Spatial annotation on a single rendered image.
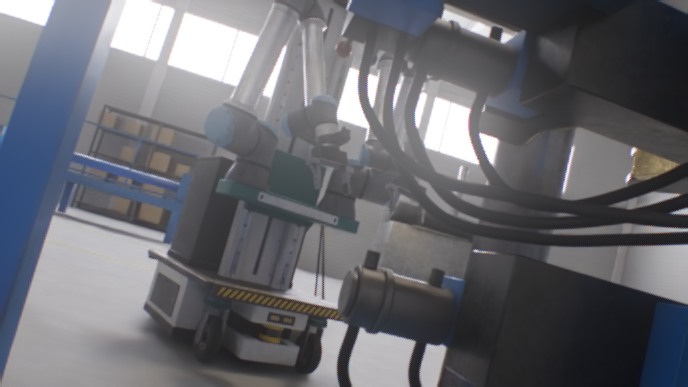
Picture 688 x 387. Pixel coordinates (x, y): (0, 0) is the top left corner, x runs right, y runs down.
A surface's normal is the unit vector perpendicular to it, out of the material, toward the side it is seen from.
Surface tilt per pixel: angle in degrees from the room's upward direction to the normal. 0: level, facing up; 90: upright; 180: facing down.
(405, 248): 90
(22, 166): 90
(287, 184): 90
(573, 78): 90
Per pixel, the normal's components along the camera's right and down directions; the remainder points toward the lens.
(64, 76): 0.21, -0.07
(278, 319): 0.56, 0.04
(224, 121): -0.52, -0.17
